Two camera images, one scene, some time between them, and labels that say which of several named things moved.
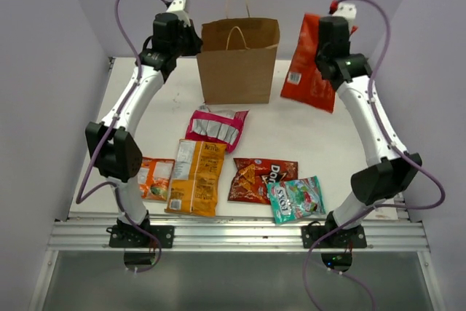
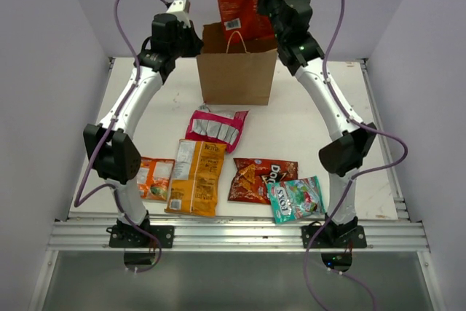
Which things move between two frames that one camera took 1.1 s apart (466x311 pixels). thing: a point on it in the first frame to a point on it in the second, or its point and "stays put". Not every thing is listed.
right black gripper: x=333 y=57 to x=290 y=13
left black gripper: x=196 y=41 stays put
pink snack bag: x=218 y=126 stays put
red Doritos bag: x=251 y=177 stays put
